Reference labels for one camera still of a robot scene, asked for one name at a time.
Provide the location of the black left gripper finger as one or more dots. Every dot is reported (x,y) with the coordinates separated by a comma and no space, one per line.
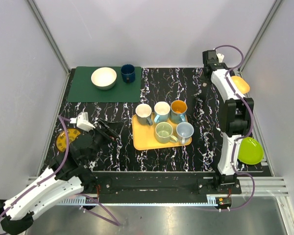
(112,141)
(115,126)

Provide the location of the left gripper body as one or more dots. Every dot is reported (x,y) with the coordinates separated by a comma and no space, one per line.
(107,129)

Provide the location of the grey-blue faceted mug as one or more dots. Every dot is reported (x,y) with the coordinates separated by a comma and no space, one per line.
(143,113)

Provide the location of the light blue faceted mug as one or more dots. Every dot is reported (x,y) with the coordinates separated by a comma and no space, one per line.
(162,111)

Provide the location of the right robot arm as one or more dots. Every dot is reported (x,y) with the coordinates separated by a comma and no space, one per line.
(236,122)

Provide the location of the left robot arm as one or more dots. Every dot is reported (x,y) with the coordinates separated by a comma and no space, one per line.
(65,176)

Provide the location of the pale green mug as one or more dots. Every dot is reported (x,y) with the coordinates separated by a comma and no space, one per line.
(164,133)

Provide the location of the dark blue mug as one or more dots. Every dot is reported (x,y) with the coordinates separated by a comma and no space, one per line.
(128,73)

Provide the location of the orange-inside blue floral mug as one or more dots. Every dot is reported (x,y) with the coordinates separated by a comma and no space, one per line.
(178,111)

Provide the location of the pale blue-grey mug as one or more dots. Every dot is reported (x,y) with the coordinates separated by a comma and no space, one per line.
(184,131)

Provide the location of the yellow plastic tray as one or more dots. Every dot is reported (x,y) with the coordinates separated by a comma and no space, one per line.
(144,137)

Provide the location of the yellow patterned saucer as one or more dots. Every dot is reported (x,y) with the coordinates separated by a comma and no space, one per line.
(61,138)

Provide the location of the dark green mat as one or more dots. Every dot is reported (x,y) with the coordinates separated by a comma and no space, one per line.
(83,90)

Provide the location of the white bowl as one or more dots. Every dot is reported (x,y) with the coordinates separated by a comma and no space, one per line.
(104,78)

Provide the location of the yellow square dish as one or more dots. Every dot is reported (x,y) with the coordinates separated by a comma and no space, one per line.
(241,84)

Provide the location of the lime green plate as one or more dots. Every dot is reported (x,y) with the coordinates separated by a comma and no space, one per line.
(250,151)

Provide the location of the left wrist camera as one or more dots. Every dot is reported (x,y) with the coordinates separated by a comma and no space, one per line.
(82,122)

